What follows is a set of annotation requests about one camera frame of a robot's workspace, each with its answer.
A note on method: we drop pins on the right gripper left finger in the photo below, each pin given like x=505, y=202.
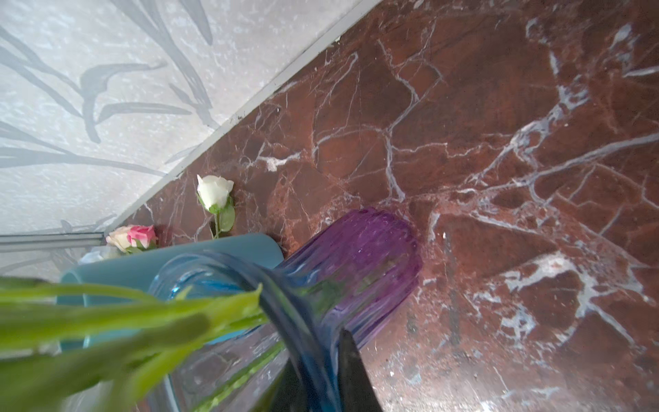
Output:
x=286, y=394

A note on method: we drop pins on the purple blue glass vase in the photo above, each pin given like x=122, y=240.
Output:
x=351, y=276

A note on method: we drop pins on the pink white flower bunch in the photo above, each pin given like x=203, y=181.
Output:
x=123, y=241

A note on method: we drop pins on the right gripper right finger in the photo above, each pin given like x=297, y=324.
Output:
x=355, y=388

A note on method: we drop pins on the teal ceramic cylinder vase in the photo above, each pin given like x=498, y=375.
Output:
x=139, y=271

